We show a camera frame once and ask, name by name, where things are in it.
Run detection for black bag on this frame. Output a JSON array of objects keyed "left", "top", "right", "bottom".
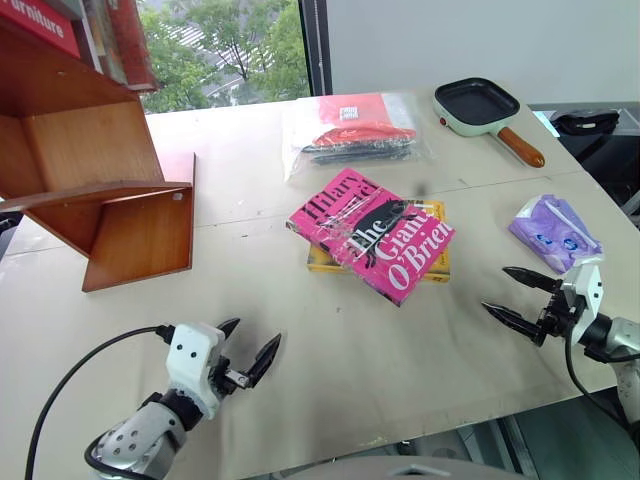
[{"left": 551, "top": 109, "right": 622, "bottom": 137}]

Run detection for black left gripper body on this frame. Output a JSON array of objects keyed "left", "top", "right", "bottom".
[{"left": 208, "top": 343, "right": 251, "bottom": 400}]

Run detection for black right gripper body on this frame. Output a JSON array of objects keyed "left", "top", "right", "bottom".
[{"left": 536, "top": 279, "right": 577, "bottom": 347}]

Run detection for yellow book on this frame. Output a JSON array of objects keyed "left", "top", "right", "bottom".
[{"left": 305, "top": 199, "right": 452, "bottom": 287}]

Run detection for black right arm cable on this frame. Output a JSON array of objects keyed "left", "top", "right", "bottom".
[{"left": 564, "top": 327, "right": 640, "bottom": 432}]

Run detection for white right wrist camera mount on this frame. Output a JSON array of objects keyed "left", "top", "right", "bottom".
[{"left": 559, "top": 259, "right": 607, "bottom": 346}]

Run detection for pink Giant O'Brien book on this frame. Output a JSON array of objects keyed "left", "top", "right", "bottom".
[{"left": 285, "top": 167, "right": 457, "bottom": 308}]

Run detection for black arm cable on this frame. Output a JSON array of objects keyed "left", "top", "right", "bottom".
[
  {"left": 24, "top": 324, "right": 174, "bottom": 480},
  {"left": 564, "top": 327, "right": 640, "bottom": 432}
]

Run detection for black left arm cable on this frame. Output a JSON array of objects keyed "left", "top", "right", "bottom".
[{"left": 24, "top": 324, "right": 174, "bottom": 480}]

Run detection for purple tissue pack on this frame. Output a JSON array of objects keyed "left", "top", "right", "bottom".
[{"left": 507, "top": 193, "right": 605, "bottom": 276}]

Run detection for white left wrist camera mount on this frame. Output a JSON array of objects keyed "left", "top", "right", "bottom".
[{"left": 164, "top": 322, "right": 227, "bottom": 421}]

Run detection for dark red standing books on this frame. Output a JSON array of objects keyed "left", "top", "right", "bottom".
[{"left": 73, "top": 0, "right": 160, "bottom": 95}]

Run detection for red Furniture book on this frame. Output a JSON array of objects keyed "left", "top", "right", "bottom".
[{"left": 0, "top": 0, "right": 82, "bottom": 59}]

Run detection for brown wooden bookshelf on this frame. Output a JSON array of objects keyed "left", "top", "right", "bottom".
[{"left": 0, "top": 19, "right": 197, "bottom": 293}]

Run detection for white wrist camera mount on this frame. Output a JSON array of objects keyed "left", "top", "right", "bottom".
[
  {"left": 164, "top": 322, "right": 227, "bottom": 421},
  {"left": 559, "top": 259, "right": 607, "bottom": 346}
]

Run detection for black window frame post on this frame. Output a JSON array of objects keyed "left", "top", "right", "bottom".
[{"left": 297, "top": 0, "right": 335, "bottom": 97}]

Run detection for dark side table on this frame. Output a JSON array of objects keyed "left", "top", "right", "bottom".
[{"left": 528, "top": 101, "right": 640, "bottom": 217}]

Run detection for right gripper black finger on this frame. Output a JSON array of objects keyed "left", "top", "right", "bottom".
[
  {"left": 501, "top": 266, "right": 564, "bottom": 297},
  {"left": 480, "top": 300, "right": 545, "bottom": 348}
]

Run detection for red and black bagged items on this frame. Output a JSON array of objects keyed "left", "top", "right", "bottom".
[{"left": 300, "top": 93, "right": 418, "bottom": 166}]

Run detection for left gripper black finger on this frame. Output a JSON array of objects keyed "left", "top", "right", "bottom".
[
  {"left": 244, "top": 332, "right": 283, "bottom": 390},
  {"left": 216, "top": 317, "right": 242, "bottom": 347}
]

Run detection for clear plastic zip bag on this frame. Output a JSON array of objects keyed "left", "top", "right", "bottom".
[{"left": 280, "top": 91, "right": 437, "bottom": 185}]

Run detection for green square frying pan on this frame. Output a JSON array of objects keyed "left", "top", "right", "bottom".
[{"left": 432, "top": 76, "right": 547, "bottom": 170}]

